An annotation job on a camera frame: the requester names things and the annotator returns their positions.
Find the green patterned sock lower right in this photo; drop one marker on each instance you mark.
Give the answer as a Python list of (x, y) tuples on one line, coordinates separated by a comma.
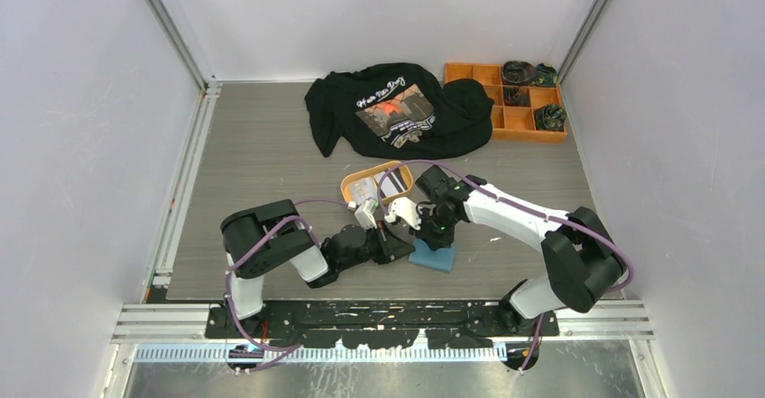
[(551, 118)]

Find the yellow oval tray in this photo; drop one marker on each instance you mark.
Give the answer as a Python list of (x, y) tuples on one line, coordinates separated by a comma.
[(387, 168)]

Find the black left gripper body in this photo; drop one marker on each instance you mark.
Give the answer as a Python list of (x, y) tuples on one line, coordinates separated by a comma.
[(369, 250)]

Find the orange wooden compartment tray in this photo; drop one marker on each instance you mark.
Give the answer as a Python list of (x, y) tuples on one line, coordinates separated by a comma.
[(513, 113)]

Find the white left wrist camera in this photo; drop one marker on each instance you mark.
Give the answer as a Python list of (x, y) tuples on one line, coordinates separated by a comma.
[(364, 213)]

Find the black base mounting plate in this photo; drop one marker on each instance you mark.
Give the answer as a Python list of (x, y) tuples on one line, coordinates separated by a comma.
[(384, 324)]

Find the silver vip card in tray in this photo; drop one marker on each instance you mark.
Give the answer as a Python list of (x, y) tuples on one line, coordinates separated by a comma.
[(362, 189)]

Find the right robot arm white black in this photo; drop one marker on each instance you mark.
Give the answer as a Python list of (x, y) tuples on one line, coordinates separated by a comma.
[(581, 261)]

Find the green rolled sock top right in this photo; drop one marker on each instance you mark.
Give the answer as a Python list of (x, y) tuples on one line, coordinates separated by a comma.
[(546, 76)]

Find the black printed t-shirt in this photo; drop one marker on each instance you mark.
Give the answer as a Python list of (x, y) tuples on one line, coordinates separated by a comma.
[(399, 111)]

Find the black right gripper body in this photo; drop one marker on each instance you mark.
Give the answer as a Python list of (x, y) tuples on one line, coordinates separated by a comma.
[(436, 227)]

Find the blue leather card holder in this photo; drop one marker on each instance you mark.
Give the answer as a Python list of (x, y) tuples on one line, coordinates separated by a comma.
[(441, 259)]

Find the dark rolled sock top left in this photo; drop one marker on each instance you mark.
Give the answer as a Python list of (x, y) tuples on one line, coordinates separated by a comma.
[(518, 73)]

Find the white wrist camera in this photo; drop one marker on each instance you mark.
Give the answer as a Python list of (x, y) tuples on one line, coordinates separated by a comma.
[(403, 210), (364, 213)]

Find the dark sock middle compartment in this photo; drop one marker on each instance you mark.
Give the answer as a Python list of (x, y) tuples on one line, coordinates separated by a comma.
[(516, 96)]

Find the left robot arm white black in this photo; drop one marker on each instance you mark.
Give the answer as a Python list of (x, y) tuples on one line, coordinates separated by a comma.
[(261, 239)]

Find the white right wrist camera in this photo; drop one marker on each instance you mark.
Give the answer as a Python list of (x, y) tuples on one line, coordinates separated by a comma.
[(403, 210)]

